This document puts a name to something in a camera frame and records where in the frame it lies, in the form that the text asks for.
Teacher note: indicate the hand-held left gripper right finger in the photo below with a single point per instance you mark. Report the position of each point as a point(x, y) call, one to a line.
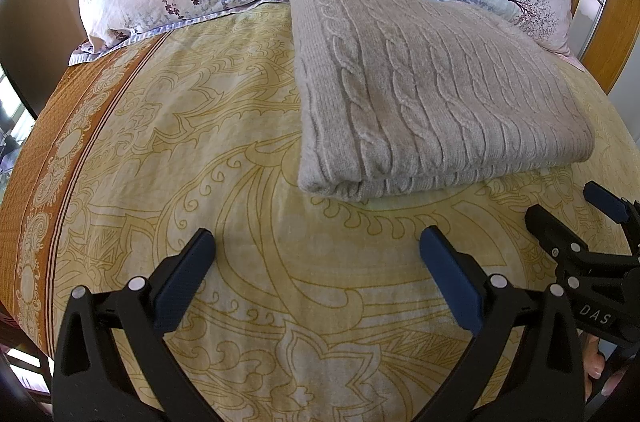
point(452, 277)

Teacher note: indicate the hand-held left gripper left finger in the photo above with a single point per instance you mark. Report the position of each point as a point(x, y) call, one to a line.
point(184, 273)

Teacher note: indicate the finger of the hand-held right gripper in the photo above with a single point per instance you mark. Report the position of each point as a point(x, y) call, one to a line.
point(606, 201)
point(552, 229)

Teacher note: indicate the person's right hand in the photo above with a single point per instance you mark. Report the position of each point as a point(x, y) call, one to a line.
point(597, 362)

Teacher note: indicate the yellow patterned bed sheet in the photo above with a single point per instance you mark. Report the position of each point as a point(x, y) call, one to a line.
point(240, 162)

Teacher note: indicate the bright window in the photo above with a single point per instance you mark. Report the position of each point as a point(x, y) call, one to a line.
point(12, 122)

